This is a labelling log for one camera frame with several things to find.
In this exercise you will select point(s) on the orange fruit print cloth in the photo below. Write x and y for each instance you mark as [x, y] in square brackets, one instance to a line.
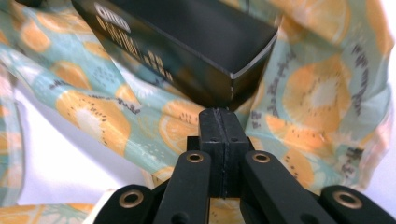
[317, 93]

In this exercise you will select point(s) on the black rectangular box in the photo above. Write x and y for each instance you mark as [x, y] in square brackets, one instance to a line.
[199, 40]

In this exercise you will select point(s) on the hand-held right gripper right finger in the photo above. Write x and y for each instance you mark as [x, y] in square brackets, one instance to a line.
[234, 149]

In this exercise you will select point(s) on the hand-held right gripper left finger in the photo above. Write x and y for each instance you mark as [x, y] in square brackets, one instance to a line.
[214, 149]

